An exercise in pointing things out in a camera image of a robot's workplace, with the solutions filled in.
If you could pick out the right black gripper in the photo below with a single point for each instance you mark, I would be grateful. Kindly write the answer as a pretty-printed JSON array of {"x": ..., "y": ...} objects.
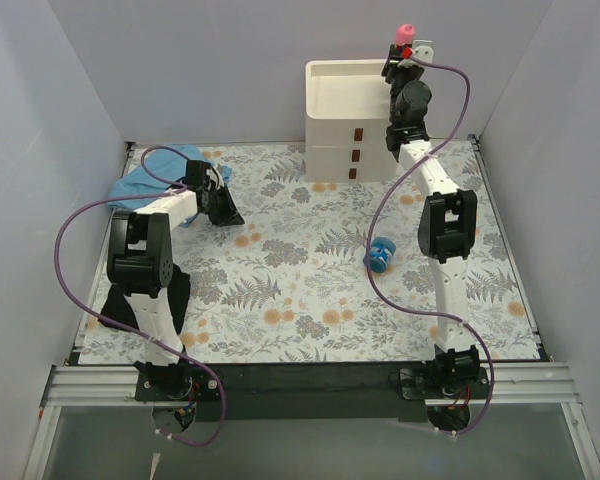
[{"x": 396, "y": 67}]

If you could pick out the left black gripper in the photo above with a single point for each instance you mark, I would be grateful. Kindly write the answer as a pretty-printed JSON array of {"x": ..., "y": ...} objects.
[{"x": 219, "y": 201}]

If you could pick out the pink-capped clear tube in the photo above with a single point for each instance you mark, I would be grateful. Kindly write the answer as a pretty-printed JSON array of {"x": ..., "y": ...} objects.
[{"x": 405, "y": 35}]

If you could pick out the blue round jar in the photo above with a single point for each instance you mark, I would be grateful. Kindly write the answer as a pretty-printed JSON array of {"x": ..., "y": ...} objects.
[{"x": 380, "y": 255}]

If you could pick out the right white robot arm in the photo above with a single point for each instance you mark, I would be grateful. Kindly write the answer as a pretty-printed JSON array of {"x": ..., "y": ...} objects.
[{"x": 446, "y": 231}]

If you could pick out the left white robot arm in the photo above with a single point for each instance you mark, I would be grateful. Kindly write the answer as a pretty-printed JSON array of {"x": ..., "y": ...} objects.
[{"x": 140, "y": 261}]

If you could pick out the white three-drawer organizer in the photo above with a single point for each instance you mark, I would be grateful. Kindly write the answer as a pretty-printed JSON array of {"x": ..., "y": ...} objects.
[{"x": 346, "y": 116}]

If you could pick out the blue cloth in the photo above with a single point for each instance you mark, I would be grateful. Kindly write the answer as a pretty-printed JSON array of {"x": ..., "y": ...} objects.
[{"x": 156, "y": 185}]

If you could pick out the floral table mat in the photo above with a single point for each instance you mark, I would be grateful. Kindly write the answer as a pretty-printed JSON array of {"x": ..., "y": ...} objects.
[{"x": 290, "y": 284}]

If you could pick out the black cloth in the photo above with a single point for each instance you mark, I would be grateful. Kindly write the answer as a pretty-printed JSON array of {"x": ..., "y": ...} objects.
[{"x": 117, "y": 308}]

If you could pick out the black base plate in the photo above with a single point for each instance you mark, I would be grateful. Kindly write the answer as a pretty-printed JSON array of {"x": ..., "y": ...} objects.
[{"x": 286, "y": 391}]

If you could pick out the aluminium front rail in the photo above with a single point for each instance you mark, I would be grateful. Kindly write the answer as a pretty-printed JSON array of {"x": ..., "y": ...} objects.
[{"x": 312, "y": 421}]

